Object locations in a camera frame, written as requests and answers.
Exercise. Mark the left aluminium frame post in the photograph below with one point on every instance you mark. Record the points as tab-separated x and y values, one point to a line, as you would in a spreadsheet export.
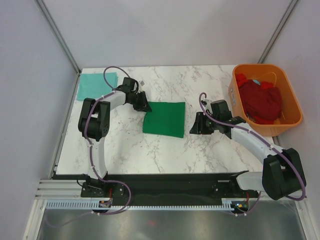
58	35

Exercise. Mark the dark red t shirt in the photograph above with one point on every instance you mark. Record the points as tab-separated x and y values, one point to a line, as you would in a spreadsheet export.
262	102

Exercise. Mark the green t shirt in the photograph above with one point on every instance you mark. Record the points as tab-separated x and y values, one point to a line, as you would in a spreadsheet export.
165	119

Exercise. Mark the folded teal t shirt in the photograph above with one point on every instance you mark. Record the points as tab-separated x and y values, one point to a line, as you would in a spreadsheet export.
93	85

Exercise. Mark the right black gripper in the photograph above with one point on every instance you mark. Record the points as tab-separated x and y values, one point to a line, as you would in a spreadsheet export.
198	127

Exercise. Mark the right aluminium frame post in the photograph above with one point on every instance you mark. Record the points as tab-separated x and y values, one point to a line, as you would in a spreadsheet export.
278	30

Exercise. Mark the aluminium rail profile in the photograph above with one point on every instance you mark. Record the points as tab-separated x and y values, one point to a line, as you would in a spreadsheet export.
58	190

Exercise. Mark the aluminium frame post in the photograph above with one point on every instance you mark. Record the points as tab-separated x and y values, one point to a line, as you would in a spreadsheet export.
278	30
58	35

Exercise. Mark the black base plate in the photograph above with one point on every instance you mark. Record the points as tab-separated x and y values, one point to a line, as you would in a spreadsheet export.
166	189

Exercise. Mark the white slotted cable duct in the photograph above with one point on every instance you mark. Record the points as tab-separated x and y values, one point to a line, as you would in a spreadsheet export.
99	205

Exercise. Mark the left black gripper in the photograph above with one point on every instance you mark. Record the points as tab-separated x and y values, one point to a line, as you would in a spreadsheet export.
144	106

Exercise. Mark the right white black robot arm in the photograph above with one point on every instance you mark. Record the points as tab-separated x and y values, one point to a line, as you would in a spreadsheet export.
282	175

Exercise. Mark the orange plastic bin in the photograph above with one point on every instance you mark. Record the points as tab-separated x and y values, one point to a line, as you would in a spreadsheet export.
290	115

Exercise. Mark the bright red t shirt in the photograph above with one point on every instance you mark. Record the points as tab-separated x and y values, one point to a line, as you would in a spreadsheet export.
242	79

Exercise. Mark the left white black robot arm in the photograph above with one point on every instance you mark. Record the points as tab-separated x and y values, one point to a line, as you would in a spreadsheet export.
95	117

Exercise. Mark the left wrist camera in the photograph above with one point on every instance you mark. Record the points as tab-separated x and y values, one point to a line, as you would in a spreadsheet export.
141	83

